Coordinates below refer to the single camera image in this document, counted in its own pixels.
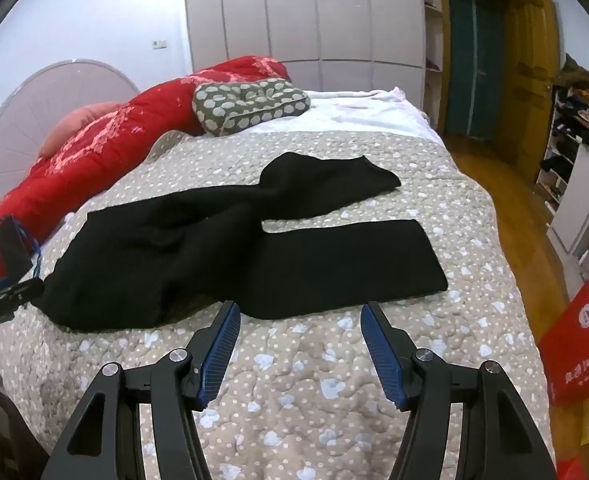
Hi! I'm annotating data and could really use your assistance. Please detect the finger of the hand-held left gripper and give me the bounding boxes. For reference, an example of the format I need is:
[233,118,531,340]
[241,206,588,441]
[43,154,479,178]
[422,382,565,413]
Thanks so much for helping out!
[0,215,42,281]
[0,277,45,327]

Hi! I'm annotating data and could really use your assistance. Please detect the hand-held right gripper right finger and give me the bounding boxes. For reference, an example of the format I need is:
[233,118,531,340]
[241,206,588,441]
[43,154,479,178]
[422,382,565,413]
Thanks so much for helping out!
[361,301,558,480]

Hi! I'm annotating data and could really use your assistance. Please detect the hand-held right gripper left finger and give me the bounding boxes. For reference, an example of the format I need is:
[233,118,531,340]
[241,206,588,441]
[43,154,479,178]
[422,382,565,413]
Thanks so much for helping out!
[39,301,242,480]

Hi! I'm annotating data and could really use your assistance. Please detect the black pants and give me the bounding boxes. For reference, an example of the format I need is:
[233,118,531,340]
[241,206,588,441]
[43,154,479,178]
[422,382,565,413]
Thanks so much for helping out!
[44,151,449,333]

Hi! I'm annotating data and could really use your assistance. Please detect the beige dotted bedspread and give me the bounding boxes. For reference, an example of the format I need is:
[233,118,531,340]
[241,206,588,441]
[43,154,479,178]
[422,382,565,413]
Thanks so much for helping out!
[0,130,558,480]

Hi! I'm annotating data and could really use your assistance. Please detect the pale round headboard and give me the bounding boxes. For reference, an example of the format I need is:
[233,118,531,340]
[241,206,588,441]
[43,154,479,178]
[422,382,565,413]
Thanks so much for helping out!
[0,60,142,221]

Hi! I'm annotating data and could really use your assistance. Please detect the pink pillow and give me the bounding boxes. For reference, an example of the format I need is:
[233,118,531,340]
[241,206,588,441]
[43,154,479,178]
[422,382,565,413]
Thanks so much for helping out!
[38,102,125,158]

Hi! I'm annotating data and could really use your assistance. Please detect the red quilt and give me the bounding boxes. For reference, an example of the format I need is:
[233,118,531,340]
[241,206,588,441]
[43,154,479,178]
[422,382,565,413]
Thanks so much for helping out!
[0,56,292,281]

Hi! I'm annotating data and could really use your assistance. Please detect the red shopping bag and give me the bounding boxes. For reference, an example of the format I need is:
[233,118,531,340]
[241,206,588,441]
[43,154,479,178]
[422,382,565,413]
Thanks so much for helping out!
[539,280,589,406]

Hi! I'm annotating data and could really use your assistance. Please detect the white bed sheet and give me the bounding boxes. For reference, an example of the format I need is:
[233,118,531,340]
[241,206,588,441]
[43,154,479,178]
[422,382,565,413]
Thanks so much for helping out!
[294,87,443,141]

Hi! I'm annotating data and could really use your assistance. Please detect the green dotted cushion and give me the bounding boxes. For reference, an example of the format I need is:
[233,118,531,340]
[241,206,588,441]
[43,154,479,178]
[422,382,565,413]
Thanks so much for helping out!
[192,78,312,137]

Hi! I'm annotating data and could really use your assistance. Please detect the white cluttered shelf unit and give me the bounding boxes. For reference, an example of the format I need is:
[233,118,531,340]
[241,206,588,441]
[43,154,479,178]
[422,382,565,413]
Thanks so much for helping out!
[535,55,589,311]

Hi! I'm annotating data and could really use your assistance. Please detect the yellow wooden door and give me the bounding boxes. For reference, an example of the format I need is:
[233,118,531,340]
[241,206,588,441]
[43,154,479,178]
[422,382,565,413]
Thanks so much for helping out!
[505,0,561,171]

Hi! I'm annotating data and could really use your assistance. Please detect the teal inner door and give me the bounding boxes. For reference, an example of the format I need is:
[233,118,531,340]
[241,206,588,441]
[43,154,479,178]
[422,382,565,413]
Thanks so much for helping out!
[447,0,508,141]

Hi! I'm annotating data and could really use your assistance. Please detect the white wardrobe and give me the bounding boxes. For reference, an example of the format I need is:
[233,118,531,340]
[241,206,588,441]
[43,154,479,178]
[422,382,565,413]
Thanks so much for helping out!
[183,0,428,113]

